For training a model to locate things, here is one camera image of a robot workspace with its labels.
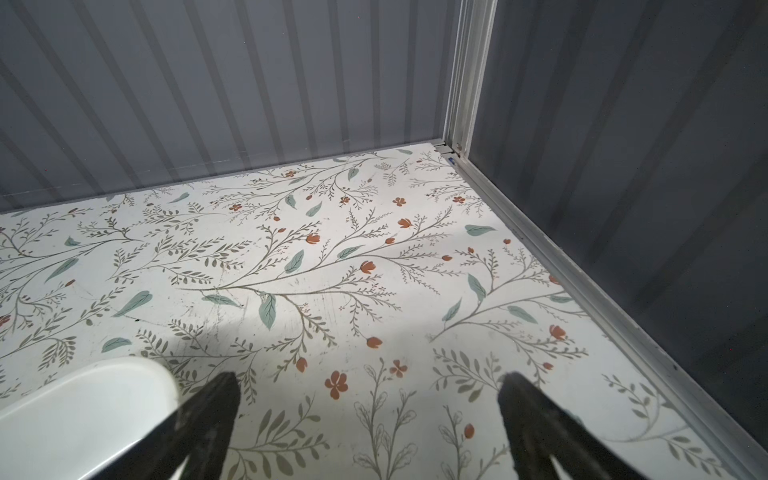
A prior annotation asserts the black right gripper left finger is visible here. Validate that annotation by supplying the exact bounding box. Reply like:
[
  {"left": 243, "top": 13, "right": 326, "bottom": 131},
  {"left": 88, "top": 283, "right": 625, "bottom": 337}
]
[{"left": 95, "top": 372, "right": 241, "bottom": 479}]

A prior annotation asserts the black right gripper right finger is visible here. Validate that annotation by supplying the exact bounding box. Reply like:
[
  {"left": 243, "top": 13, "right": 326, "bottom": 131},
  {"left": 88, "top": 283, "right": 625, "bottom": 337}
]
[{"left": 497, "top": 372, "right": 643, "bottom": 479}]

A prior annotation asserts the white oval plastic tray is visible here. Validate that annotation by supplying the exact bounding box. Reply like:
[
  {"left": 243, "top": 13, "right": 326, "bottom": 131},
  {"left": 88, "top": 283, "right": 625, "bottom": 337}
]
[{"left": 1, "top": 357, "right": 180, "bottom": 479}]

